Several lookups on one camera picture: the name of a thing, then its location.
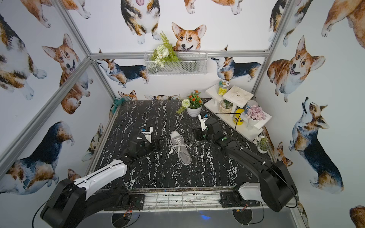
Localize grey canvas sneaker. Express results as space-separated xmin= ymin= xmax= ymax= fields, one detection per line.
xmin=169 ymin=131 xmax=193 ymax=166

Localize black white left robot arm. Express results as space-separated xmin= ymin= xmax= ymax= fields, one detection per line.
xmin=35 ymin=135 xmax=164 ymax=228

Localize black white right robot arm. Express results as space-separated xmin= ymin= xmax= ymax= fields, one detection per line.
xmin=193 ymin=118 xmax=298 ymax=212

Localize yellow container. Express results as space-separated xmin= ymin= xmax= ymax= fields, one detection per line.
xmin=232 ymin=108 xmax=244 ymax=125

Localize woven basket with plant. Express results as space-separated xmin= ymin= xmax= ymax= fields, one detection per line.
xmin=219 ymin=99 xmax=233 ymax=114

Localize white potted red flowers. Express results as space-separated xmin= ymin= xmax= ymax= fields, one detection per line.
xmin=176 ymin=90 xmax=203 ymax=117

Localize white tiered shelf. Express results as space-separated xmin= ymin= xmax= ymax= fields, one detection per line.
xmin=203 ymin=84 xmax=272 ymax=143

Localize pink flowers white pot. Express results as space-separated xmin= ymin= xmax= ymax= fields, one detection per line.
xmin=246 ymin=105 xmax=266 ymax=125

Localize blue grey tin can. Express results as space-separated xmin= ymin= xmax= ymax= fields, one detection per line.
xmin=244 ymin=100 xmax=258 ymax=114

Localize green lidded jar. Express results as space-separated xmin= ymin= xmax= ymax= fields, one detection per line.
xmin=218 ymin=80 xmax=230 ymax=97

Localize small white potted plant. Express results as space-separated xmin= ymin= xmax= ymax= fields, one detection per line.
xmin=253 ymin=135 xmax=269 ymax=154

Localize green cloth ribbon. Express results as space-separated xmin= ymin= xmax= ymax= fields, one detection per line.
xmin=110 ymin=97 xmax=129 ymax=115

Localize green white artificial flowers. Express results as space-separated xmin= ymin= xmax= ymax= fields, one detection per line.
xmin=150 ymin=31 xmax=181 ymax=67

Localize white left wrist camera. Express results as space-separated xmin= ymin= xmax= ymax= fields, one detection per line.
xmin=142 ymin=126 xmax=153 ymax=143

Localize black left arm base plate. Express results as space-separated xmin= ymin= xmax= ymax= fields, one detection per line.
xmin=104 ymin=194 xmax=145 ymax=211

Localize aluminium frame rail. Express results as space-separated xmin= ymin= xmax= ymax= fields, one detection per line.
xmin=61 ymin=188 xmax=299 ymax=215

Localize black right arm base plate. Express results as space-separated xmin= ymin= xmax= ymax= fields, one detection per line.
xmin=219 ymin=192 xmax=260 ymax=208

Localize white wire wall basket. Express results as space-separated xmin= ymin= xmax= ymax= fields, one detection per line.
xmin=144 ymin=50 xmax=208 ymax=76

